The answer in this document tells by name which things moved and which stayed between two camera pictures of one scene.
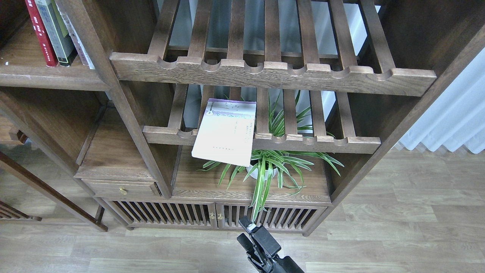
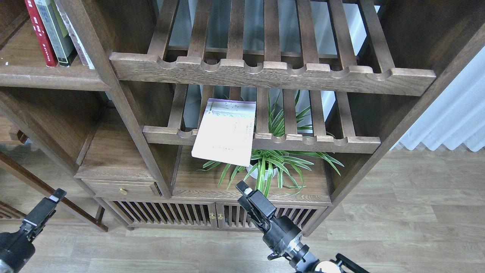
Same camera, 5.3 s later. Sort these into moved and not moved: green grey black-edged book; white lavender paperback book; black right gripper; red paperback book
Moved: black right gripper
Not moved: white lavender paperback book; green grey black-edged book; red paperback book
